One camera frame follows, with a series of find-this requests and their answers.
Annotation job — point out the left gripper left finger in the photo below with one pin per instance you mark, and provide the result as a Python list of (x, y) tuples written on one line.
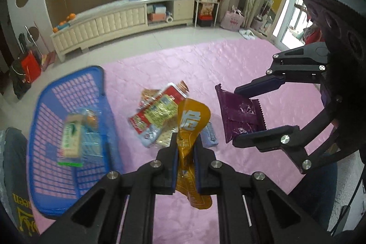
[(165, 181)]

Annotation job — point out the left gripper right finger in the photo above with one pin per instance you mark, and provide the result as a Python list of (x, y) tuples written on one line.
[(206, 182)]

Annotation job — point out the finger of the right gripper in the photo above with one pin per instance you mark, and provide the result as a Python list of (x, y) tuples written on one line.
[(264, 141), (260, 86)]

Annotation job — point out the purple snack packet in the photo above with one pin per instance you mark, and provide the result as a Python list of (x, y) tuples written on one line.
[(239, 115)]

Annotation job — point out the red noodle snack bag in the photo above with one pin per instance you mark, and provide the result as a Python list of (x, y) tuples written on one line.
[(155, 122)]

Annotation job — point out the orange snack packet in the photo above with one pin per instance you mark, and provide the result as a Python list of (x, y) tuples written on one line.
[(193, 116)]

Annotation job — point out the blue striped snack pack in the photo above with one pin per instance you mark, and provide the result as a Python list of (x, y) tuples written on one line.
[(91, 139)]

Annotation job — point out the green scallion cracker pack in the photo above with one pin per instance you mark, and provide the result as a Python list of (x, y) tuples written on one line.
[(69, 153)]

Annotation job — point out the blue plastic basket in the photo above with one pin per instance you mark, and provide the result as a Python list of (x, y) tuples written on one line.
[(55, 188)]

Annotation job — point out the pink quilted table cover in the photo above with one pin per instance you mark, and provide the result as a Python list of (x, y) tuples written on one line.
[(231, 63)]

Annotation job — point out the white slippers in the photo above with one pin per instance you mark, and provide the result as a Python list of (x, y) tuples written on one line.
[(247, 34)]

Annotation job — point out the pink shopping bag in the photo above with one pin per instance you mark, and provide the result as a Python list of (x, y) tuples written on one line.
[(232, 20)]

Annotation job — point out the small red snack packet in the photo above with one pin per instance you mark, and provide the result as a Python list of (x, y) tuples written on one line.
[(146, 95)]

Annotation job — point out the grey queen cushion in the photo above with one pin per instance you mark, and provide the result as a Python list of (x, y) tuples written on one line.
[(16, 209)]

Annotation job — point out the cream TV cabinet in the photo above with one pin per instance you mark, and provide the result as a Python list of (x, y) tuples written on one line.
[(120, 19)]

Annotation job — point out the black bag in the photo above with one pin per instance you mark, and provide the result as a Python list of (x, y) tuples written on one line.
[(18, 77)]

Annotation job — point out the oranges on blue plate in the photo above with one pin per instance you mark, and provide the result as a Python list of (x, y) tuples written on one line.
[(64, 23)]

